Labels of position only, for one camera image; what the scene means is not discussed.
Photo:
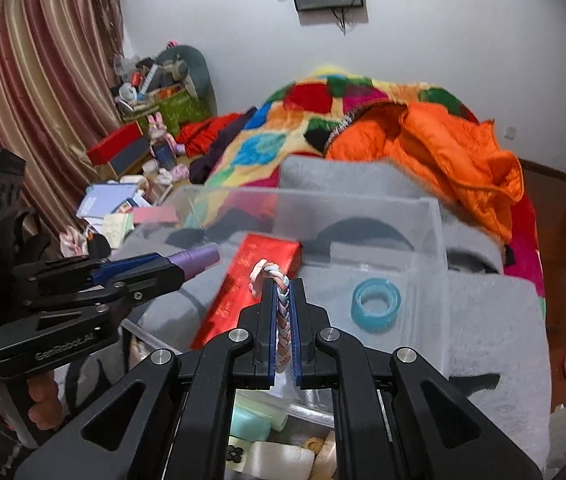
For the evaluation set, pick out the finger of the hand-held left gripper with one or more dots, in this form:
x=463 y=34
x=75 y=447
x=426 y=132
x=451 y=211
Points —
x=148 y=292
x=128 y=266

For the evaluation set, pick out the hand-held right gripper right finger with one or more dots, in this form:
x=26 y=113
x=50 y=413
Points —
x=297 y=360

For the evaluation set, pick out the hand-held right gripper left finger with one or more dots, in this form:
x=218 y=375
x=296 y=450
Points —
x=269 y=360

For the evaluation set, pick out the purple tube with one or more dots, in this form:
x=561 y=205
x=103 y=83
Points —
x=198 y=257

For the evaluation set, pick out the clear plastic storage box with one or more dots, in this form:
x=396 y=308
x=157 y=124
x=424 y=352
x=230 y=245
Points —
x=428 y=240

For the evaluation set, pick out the person's left hand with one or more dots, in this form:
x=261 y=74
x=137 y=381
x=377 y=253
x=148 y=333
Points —
x=43 y=400

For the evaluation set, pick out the pale yellow paper pack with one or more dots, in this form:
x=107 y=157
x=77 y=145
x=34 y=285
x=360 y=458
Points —
x=115 y=229

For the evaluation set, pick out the pink flat box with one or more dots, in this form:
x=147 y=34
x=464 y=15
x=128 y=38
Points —
x=155 y=215

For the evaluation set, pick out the pink cloth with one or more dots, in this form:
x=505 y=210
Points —
x=70 y=242

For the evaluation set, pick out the mint green case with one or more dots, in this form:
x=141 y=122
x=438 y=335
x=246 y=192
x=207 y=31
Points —
x=248 y=422

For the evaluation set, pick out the red foil box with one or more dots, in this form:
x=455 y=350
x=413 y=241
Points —
x=228 y=300

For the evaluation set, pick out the blue notebook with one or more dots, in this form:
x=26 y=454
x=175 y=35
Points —
x=103 y=197

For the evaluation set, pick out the blue tape roll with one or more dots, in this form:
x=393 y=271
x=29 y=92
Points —
x=360 y=310

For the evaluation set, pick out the blue bottle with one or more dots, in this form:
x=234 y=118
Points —
x=164 y=154

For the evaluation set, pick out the red and grey box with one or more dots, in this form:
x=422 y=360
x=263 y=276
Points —
x=113 y=142

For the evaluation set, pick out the dark purple garment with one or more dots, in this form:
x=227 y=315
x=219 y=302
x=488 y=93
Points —
x=208 y=165

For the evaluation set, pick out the pink bunny toy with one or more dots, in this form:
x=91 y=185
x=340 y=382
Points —
x=154 y=125

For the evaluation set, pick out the red garment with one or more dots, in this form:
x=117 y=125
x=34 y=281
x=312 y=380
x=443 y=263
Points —
x=208 y=130

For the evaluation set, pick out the striped satin curtain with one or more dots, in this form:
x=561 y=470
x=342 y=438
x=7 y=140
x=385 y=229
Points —
x=38 y=85

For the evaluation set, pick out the green cardboard box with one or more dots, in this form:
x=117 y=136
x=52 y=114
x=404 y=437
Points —
x=183 y=110

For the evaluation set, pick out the colourful patchwork blanket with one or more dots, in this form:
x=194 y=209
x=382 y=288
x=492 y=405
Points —
x=263 y=140

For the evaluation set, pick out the grey fleece blanket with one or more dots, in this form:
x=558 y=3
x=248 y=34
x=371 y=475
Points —
x=488 y=340

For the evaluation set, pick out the grey rounded chair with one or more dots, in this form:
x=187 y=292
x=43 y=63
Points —
x=198 y=65

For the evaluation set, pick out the orange puffer jacket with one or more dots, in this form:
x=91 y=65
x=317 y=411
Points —
x=438 y=160

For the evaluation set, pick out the white wall socket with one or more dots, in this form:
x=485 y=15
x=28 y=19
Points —
x=510 y=134

